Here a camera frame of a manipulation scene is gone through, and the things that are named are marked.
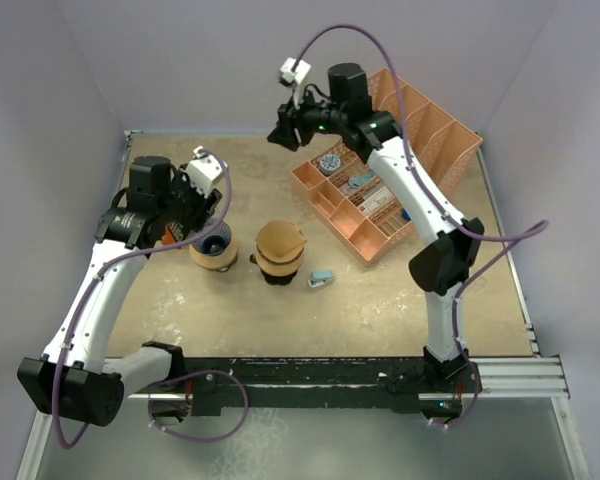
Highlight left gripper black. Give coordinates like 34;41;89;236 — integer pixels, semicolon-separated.
157;165;220;231

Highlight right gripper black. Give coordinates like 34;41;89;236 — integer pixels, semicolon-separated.
266;85;345;153

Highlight blue ribbed dripper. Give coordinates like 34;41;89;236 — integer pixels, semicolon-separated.
191;221;232;257

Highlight brown paper coffee filter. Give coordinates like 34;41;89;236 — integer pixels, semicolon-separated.
255;220;307;264

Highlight wooden ring dripper stand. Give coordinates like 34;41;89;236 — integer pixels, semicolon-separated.
251;251;305;277

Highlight orange coffee filter bag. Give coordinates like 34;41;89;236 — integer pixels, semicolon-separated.
161;222;186;248

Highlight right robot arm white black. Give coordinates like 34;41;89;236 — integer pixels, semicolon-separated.
267;58;484;391

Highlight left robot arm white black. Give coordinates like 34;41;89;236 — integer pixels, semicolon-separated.
17;147;229;427

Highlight peach plastic desk organizer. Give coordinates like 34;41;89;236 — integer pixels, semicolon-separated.
290;68;484;266

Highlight light blue scissors pack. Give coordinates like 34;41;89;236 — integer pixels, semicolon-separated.
348;169;376;189

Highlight white stapler box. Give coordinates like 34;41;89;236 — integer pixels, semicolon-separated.
358;185;394;217

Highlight small blue stapler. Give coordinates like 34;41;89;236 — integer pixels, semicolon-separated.
308;270;335;288

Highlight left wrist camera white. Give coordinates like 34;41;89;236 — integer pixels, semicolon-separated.
185;146;227;198

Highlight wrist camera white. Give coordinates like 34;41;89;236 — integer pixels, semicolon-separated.
185;146;227;198
278;57;311;109

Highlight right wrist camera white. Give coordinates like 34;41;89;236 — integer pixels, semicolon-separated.
278;57;311;109

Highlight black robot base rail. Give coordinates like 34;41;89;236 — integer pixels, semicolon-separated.
184;356;482;416

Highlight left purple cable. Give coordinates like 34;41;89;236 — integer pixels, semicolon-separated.
51;148;250;449

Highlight purple cable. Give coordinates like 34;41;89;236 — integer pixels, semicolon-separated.
292;23;550;431
51;148;250;449

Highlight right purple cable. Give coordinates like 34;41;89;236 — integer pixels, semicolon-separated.
292;23;550;431

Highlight aluminium frame rail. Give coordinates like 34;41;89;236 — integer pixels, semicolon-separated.
22;135;588;479

